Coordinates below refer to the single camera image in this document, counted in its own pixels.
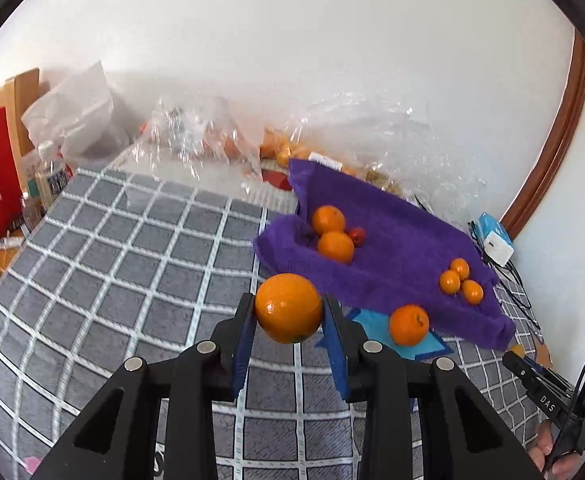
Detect large orange with stem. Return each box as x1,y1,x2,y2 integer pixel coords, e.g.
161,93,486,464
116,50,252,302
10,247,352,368
254,273,324,344

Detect grey checkered tablecloth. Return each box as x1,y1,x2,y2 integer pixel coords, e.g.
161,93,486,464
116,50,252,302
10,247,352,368
0,169,545,479

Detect purple towel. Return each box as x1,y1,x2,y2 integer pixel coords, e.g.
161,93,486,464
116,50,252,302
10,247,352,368
253,160,516,351

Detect small red fruit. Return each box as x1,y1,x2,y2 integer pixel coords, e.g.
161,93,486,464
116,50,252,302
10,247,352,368
347,226,367,247

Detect clear bag with fruit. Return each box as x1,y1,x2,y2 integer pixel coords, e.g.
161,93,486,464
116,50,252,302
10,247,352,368
132,96,262,181

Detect wooden chair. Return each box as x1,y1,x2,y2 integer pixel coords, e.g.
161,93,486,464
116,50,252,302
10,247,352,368
0,68,40,162

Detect person's right hand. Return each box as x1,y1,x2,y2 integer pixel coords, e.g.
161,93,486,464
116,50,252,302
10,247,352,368
529,419,585,479

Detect bagged oranges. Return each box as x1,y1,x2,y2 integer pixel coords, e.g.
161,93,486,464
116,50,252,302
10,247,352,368
259,128,312,169

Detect large clear plastic bag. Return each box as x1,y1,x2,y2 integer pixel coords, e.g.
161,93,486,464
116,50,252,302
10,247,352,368
284,92,486,226

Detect brown wooden door frame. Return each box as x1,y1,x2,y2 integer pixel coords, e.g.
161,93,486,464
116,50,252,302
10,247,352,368
501,29,585,240

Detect blue white tissue pack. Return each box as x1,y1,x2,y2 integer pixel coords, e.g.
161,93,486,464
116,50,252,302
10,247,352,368
477,212,515,266

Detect brown longan front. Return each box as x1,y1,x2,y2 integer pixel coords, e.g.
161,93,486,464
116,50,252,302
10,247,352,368
510,344,525,359

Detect small orange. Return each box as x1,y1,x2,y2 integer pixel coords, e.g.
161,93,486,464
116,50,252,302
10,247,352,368
461,280,484,306
389,304,430,347
439,270,461,296
449,258,470,281

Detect white plastic bag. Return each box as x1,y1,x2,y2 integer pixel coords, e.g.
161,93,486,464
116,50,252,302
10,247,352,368
21,62,131,166

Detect clear plastic bottle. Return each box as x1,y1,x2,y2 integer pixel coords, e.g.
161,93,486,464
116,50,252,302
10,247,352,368
35,140,72,211

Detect black cables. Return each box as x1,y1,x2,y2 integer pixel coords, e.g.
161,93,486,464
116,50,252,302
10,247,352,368
467,219,544,331

